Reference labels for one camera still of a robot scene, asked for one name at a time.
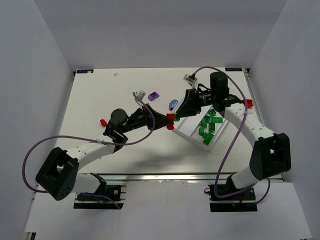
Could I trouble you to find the purple paw print lego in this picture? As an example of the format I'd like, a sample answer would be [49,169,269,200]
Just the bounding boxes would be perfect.
[168,99,179,111]

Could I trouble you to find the white three-compartment tray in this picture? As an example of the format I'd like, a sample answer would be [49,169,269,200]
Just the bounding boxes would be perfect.
[173,106,228,152]

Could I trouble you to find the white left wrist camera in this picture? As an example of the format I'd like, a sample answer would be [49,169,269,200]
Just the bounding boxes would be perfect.
[132,90,146,101]

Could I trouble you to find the small green lego brick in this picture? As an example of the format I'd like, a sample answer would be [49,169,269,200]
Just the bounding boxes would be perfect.
[203,138,212,145]

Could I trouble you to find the blue label left corner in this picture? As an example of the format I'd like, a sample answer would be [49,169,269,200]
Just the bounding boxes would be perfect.
[76,69,94,74]

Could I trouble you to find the red lego right side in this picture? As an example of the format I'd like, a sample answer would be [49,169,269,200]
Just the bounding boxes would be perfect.
[241,99,254,109]

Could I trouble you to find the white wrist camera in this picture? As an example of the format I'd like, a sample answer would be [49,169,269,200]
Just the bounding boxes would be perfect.
[132,90,146,101]
[183,74,198,89]

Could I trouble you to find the green 2x2 lego brick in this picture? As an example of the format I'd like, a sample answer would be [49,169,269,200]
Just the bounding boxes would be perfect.
[208,122,216,133]

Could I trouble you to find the blue label corner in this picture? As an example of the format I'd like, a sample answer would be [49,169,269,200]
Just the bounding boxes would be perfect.
[76,69,94,74]
[224,67,243,72]

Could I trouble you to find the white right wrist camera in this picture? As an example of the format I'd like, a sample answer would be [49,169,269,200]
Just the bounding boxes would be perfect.
[183,74,198,89]

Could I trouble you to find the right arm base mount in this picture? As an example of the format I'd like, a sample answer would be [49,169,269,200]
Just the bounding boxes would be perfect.
[203,177,258,213]

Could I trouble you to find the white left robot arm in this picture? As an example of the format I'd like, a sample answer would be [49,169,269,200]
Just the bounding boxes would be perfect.
[35,105,175,201]

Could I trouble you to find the purple arch lego brick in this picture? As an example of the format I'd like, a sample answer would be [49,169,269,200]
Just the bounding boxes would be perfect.
[147,91,160,102]

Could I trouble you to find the green 2x4 lego plate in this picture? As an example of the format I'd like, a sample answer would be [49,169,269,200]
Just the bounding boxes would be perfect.
[210,116,224,124]

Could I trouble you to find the small red lego left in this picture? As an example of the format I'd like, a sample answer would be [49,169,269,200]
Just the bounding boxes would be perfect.
[100,119,107,127]

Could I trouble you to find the red and green lego stack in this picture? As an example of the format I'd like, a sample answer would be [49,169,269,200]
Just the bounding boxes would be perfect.
[166,112,180,131]

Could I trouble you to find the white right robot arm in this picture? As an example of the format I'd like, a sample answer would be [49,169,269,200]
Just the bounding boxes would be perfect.
[175,71,291,199]

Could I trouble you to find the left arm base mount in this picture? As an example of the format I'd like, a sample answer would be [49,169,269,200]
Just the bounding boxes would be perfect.
[71,173,127,210]

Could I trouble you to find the aluminium table edge rail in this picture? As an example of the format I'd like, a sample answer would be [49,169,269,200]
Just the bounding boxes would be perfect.
[77,172,283,183]

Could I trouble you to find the blue label right corner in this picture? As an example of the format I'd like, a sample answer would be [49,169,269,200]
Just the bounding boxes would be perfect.
[224,67,243,72]

